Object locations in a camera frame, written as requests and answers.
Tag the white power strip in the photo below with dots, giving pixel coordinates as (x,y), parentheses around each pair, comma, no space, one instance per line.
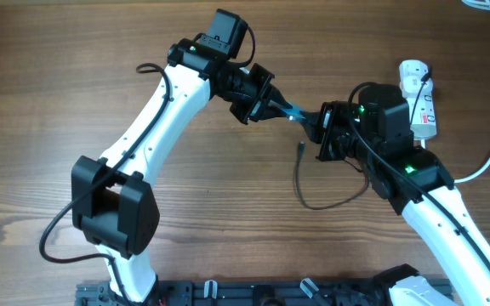
(422,115)

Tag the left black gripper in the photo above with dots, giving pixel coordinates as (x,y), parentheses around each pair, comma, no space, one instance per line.
(264,79)

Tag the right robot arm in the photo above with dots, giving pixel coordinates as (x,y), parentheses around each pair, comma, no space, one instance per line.
(372,126)

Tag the turquoise screen smartphone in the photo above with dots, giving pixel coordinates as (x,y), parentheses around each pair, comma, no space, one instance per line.
(293,113)

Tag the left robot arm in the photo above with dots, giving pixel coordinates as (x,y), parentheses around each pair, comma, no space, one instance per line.
(112,199)

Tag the white charger adapter plug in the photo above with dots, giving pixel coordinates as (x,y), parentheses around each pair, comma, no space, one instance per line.
(412,86)

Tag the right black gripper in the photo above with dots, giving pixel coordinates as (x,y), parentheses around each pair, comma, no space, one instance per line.
(329,114)

